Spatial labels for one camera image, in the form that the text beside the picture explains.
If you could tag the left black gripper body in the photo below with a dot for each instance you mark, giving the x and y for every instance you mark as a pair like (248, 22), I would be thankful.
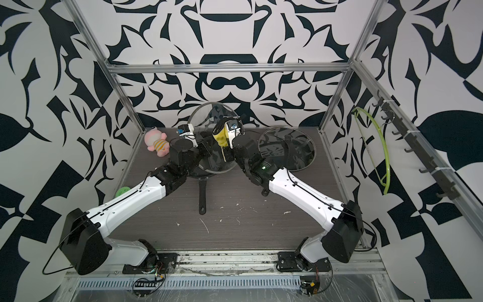
(200, 153)

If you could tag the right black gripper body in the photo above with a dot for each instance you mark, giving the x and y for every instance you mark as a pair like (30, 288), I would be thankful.
(231, 153)

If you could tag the yellow microfiber cloth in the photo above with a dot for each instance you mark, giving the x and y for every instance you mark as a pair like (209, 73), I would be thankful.
(219, 135)

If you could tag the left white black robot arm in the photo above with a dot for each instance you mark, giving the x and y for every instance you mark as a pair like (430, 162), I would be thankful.
(86, 241)

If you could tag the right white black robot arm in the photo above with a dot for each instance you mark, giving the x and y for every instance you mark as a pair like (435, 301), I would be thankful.
(342, 223)

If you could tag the left black frying pan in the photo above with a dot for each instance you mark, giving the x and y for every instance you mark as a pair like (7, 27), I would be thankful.
(202, 192)

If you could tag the black frying pan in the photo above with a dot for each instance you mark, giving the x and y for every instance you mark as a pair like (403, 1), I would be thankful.
(290, 151)
(202, 192)

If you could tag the pink plush toy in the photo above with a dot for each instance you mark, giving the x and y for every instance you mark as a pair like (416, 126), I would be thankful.
(156, 141)

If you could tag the right black frying pan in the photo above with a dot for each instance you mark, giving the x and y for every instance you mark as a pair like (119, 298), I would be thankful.
(290, 151)

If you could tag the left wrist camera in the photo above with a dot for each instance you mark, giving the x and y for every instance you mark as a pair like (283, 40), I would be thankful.
(186, 131)

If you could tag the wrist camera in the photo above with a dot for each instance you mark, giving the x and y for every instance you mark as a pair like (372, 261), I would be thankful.
(186, 131)
(233, 127)

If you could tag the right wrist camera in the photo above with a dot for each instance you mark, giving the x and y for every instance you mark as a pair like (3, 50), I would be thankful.
(233, 127)

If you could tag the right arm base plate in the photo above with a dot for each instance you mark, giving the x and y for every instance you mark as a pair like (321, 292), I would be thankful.
(291, 262)

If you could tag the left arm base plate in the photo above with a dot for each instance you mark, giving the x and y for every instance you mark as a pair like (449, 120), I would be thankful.
(159, 263)

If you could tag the green hoop on wall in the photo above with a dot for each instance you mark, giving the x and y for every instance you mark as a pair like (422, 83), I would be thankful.
(381, 159)

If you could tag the black wall hook rail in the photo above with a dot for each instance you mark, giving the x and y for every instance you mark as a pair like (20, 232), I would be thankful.
(418, 144)

